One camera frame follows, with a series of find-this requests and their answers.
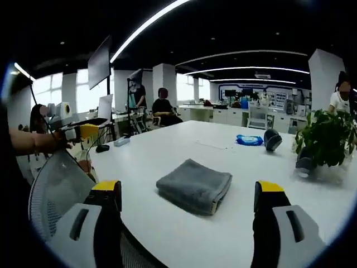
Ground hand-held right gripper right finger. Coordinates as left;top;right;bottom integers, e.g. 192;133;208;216
250;180;327;268

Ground white board panel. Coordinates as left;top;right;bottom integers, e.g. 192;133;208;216
97;94;114;120

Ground white table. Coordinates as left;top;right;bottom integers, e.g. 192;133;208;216
88;119;357;268

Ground grey mesh office chair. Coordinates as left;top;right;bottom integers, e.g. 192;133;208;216
27;149;158;268

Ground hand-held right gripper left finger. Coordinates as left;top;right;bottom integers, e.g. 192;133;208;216
46;180;123;268

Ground white cabinet row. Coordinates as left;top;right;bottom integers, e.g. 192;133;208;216
178;103;309;132

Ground person's left hand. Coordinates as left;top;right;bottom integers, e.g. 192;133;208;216
52;130;74;150

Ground potted green plant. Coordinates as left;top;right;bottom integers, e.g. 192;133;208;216
294;108;357;169

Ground blue wipes packet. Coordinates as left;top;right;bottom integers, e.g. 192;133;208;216
235;134;264;147

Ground grey curved device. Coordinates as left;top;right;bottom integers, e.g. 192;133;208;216
295;146;318;179

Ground white power strip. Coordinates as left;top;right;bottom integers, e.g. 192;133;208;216
113;136;131;147

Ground grey headband device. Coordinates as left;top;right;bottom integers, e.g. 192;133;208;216
263;128;283;152

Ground grey towel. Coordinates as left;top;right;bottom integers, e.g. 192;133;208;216
155;158;233;217

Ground monitor on stand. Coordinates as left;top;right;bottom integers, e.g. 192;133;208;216
87;34;113;121

